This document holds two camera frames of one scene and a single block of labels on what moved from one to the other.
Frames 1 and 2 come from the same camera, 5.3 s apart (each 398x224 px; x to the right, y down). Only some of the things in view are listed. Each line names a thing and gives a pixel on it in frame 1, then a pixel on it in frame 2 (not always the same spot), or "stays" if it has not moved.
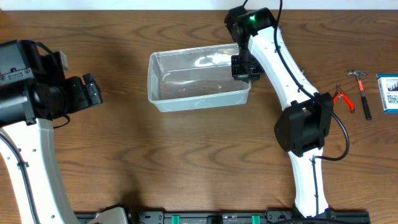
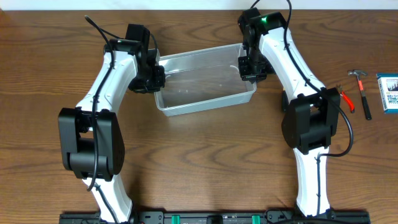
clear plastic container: [196, 77] stays
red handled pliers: [340, 93] stays
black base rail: [226, 217] stays
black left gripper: [91, 90] to [149, 81]
